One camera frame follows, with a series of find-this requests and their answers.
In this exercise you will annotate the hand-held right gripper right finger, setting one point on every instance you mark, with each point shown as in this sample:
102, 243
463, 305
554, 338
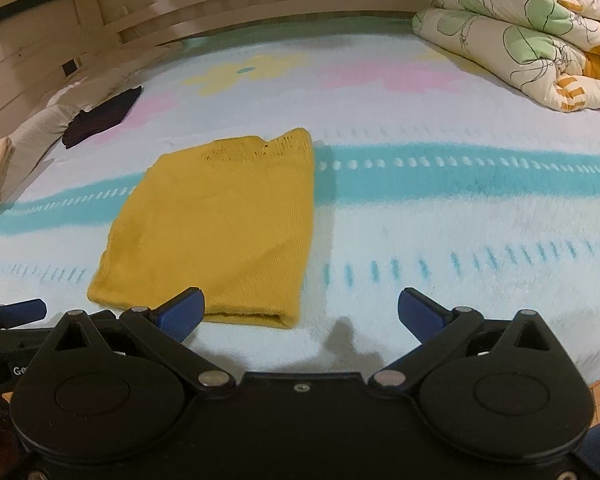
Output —
420, 313

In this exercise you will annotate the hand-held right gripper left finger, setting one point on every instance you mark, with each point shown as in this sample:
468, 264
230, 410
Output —
184, 311

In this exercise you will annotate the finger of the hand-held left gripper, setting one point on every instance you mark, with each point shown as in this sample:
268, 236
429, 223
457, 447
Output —
22, 310

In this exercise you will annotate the yellow knit sweater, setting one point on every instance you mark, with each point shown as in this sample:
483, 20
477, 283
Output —
215, 225

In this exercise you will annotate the flower print bed blanket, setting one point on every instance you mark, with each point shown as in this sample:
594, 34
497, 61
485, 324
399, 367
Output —
455, 220

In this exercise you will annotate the grey white pillow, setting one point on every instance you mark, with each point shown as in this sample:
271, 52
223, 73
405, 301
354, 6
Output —
45, 120

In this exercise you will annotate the dark folded cloth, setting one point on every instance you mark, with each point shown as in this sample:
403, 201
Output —
102, 115

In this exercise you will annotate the dark socket panel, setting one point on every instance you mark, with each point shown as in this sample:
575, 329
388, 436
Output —
70, 66

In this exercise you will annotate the floral folded quilt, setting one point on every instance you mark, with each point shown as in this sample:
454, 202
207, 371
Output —
525, 35

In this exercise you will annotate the black shelf edge strip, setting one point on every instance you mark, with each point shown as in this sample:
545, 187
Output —
25, 5

